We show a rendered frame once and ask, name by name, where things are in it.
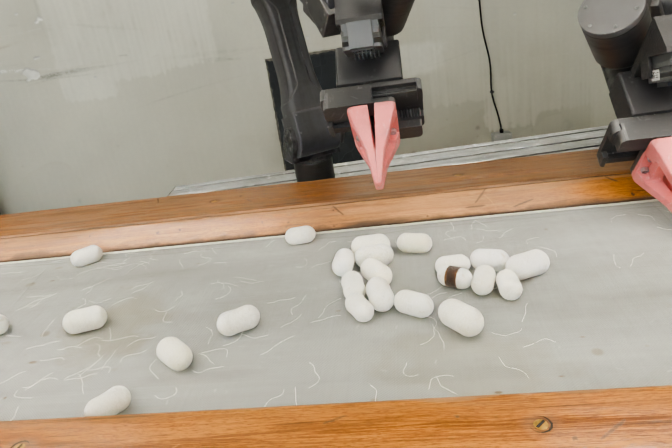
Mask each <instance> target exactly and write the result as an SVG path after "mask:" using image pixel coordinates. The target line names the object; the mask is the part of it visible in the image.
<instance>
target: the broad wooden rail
mask: <svg viewBox="0 0 672 448"><path fill-rule="evenodd" d="M597 152H598V149H592V150H583V151H574V152H565V153H556V154H547V155H538V156H529V157H520V158H511V159H502V160H493V161H484V162H475V163H466V164H457V165H448V166H439V167H430V168H421V169H412V170H403V171H393V172H387V174H386V179H385V184H384V188H383V189H381V190H377V189H376V188H375V184H374V181H373V177H372V174H366V175H357V176H348V177H339V178H330V179H322V180H315V181H303V182H294V183H285V184H276V185H267V186H258V187H249V188H240V189H231V190H222V191H212V192H203V193H194V194H185V195H176V196H167V197H158V198H149V199H140V200H131V201H122V202H113V203H104V204H95V205H86V206H77V207H68V208H58V209H49V210H40V211H31V212H22V213H13V214H4V215H0V263H4V262H14V261H24V260H35V259H45V258H55V257H66V256H71V255H72V253H73V252H74V251H76V250H79V249H82V248H85V247H88V246H91V245H96V246H98V247H100V248H101V249H102V252H103V253H107V252H117V251H127V250H138V249H148V248H158V247H168V246H179V245H189V244H199V243H210V242H220V241H230V240H240V239H251V238H261V237H271V236H282V235H285V234H286V232H287V230H289V229H290V228H294V227H300V226H311V227H312V228H313V229H314V230H315V232H323V231H333V230H343V229H354V228H364V227H374V226H384V225H395V224H405V223H415V222H426V221H436V220H446V219H456V218H467V217H477V216H487V215H498V214H508V213H518V212H528V211H539V210H549V209H559V208H570V207H580V206H590V205H600V204H611V203H621V202H631V201H642V200H652V199H656V198H654V197H653V196H652V195H651V194H649V193H648V192H647V191H646V190H644V189H643V188H642V187H640V186H639V185H638V184H637V183H635V182H634V180H633V177H632V174H631V171H630V168H631V166H632V164H633V163H634V161H635V160H632V161H623V162H614V163H606V164H605V166H604V167H601V166H600V165H599V162H598V159H597V155H596V154H597Z"/></svg>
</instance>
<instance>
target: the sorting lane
mask: <svg viewBox="0 0 672 448"><path fill-rule="evenodd" d="M315 233H316V234H315V238H314V239H313V240H312V241H311V242H308V243H303V244H297V245H291V244H289V243H288V242H287V241H286V239H285V235H282V236H271V237H261V238H251V239H240V240H230V241H220V242H210V243H199V244H189V245H179V246H168V247H158V248H148V249H138V250H127V251H117V252H107V253H103V254H102V257H101V259H100V260H99V261H97V262H94V263H91V264H88V265H85V266H82V267H76V266H74V265H73V264H72V263H71V260H70V257H71V256H66V257H55V258H45V259H35V260H24V261H14V262H4V263H0V314H1V315H4V316H5V317H6V318H7V319H8V321H9V327H8V329H7V331H6V332H5V333H3V334H2V335H0V421H11V420H30V419H49V418H67V417H84V409H85V406H86V405H87V403H88V402H89V401H90V400H92V399H93V398H95V397H97V396H99V395H101V394H103V393H104V392H106V391H107V390H109V389H110V388H112V387H114V386H124V387H126V388H127V389H128V390H129V391H130V394H131V401H130V404H129V405H128V407H127V408H126V409H125V410H123V411H121V412H119V413H118V414H116V415H123V414H142V413H161V412H179V411H198V410H217V409H235V408H254V407H273V406H291V405H310V404H329V403H347V402H366V401H384V400H403V399H422V398H440V397H459V396H478V395H496V394H515V393H534V392H552V391H571V390H590V389H608V388H627V387H646V386H664V385H672V213H671V212H670V211H669V210H668V208H667V207H666V206H665V205H663V204H662V203H661V202H660V201H658V200H657V199H652V200H642V201H631V202H621V203H611V204H600V205H590V206H580V207H570V208H559V209H549V210H539V211H528V212H518V213H508V214H498V215H487V216H477V217H467V218H456V219H446V220H436V221H426V222H415V223H405V224H395V225H384V226H374V227H364V228H354V229H343V230H333V231H323V232H315ZM403 233H424V234H427V235H428V236H429V237H430V238H431V240H432V247H431V249H430V250H429V251H428V252H426V253H405V252H402V251H401V250H400V249H399V248H398V246H397V239H398V237H399V236H400V235H401V234H403ZM373 234H383V235H385V236H387V237H388V239H389V241H390V247H391V248H392V250H393V253H394V256H393V260H392V261H391V262H390V263H389V264H388V265H387V266H388V267H389V268H390V270H391V272H392V280H391V282H390V284H389V285H390V288H391V290H392V292H393V294H394V297H395V295H396V294H397V293H398V292H399V291H401V290H411V291H415V292H419V293H423V294H426V295H428V296H429V297H430V298H431V299H432V301H433V303H434V309H433V312H432V313H431V314H430V315H429V316H428V317H425V318H418V317H415V316H411V315H408V314H404V313H401V312H399V311H398V310H397V309H396V307H395V305H394V304H393V306H392V307H391V308H390V309H389V310H388V311H385V312H379V311H376V310H375V309H374V315H373V317H372V319H371V320H369V321H367V322H359V321H357V320H356V319H355V318H354V316H353V315H352V314H351V313H349V312H348V311H347V309H346V307H345V300H346V297H345V296H344V293H343V287H342V284H341V279H342V277H341V276H338V275H336V274H335V273H334V272H333V270H332V262H333V259H334V257H335V254H336V253H337V251H339V250H340V249H343V248H347V249H350V250H351V251H352V249H351V245H352V242H353V240H354V239H355V238H356V237H358V236H365V235H373ZM476 249H500V250H503V251H505V252H506V253H507V254H508V255H509V257H511V256H513V255H516V254H520V253H524V252H527V251H530V250H533V249H538V250H541V251H543V252H545V253H546V254H547V256H548V257H549V260H550V265H549V268H548V270H547V271H546V272H545V273H543V274H540V275H537V276H533V277H530V278H527V279H524V280H519V281H520V283H521V285H522V288H523V291H522V294H521V296H520V297H519V298H518V299H516V300H507V299H505V298H503V297H502V296H501V294H500V292H499V288H498V285H497V283H496V280H495V283H494V287H493V290H492V291H491V292H490V293H489V294H487V295H478V294H476V293H475V292H474V291H473V289H472V287H471V285H470V286H469V287H468V288H466V289H456V288H452V287H447V286H445V285H443V284H441V283H440V282H439V280H438V278H437V273H438V272H437V271H436V269H435V263H436V261H437V259H438V258H440V257H442V256H449V255H457V254H462V255H465V256H466V257H467V258H468V259H469V260H470V256H471V254H472V252H473V251H475V250H476ZM447 299H457V300H460V301H462V302H464V303H466V304H468V305H470V306H472V307H474V308H476V309H478V310H479V311H480V312H481V313H482V315H483V318H484V327H483V329H482V331H481V332H480V333H479V334H477V335H475V336H472V337H467V336H463V335H462V334H460V333H458V332H457V331H455V330H453V329H451V328H449V327H448V326H446V325H444V324H443V323H442V322H441V320H440V318H439V315H438V309H439V306H440V304H441V303H442V302H443V301H445V300H447ZM94 305H97V306H100V307H102V308H104V309H105V311H106V313H107V320H106V323H105V324H104V325H103V326H102V327H101V328H98V329H94V330H90V331H86V332H82V333H78V334H70V333H68V332H66V331H65V330H64V328H63V325H62V321H63V318H64V316H65V315H66V314H67V313H68V312H70V311H72V310H77V309H82V308H86V307H90V306H94ZM244 305H252V306H254V307H256V308H257V309H258V311H259V313H260V320H259V323H258V324H257V325H256V326H255V327H254V328H252V329H249V330H246V331H242V332H239V333H237V334H235V335H232V336H225V335H223V334H221V333H220V332H219V331H218V329H217V319H218V317H219V316H220V315H221V314H222V313H223V312H226V311H230V310H233V309H237V308H239V307H242V306H244ZM166 337H176V338H178V339H179V340H180V341H182V342H183V343H184V344H186V345H187V346H188V347H189V348H190V349H191V351H192V355H193V359H192V362H191V364H190V365H189V366H188V367H187V368H186V369H184V370H182V371H175V370H172V369H170V368H169V367H168V366H167V365H165V364H164V363H163V362H162V361H161V360H160V359H159V358H158V356H157V353H156V349H157V345H158V343H159V342H160V341H161V340H162V339H164V338H166Z"/></svg>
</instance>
